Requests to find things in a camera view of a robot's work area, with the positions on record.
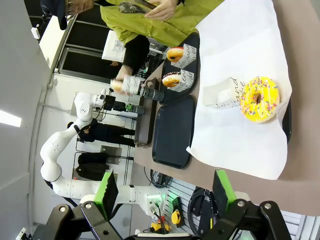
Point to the glazed brown donut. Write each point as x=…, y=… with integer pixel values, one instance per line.
x=175, y=55
x=171, y=80

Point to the bystander in dark clothes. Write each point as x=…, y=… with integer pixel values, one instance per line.
x=107, y=132

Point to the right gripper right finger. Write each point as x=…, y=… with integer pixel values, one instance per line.
x=240, y=220

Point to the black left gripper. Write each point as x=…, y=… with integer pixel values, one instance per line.
x=113, y=103

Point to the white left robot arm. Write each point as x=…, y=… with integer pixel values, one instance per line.
x=75, y=150

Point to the white script-printed paper sheet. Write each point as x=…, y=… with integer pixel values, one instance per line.
x=237, y=75

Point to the white script paper sleeve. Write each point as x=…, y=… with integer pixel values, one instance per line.
x=187, y=56
x=220, y=95
x=186, y=80

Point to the bystander in dark jacket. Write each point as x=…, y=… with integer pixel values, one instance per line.
x=65, y=10

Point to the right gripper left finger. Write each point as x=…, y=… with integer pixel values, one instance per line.
x=100, y=215

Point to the person's right hand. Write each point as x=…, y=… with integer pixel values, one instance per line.
x=124, y=73

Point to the person's right forearm black sleeve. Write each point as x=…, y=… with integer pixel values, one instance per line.
x=136, y=53

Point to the person in yellow-green jacket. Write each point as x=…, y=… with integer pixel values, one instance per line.
x=150, y=27

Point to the black plastic tray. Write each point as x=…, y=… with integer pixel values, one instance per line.
x=173, y=132
x=182, y=67
x=287, y=125

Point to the yellow black tape measure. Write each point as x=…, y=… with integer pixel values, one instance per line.
x=176, y=216

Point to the yellow sprinkled donut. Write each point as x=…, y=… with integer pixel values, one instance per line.
x=260, y=100

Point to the person's left hand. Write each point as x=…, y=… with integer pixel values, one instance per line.
x=163, y=10

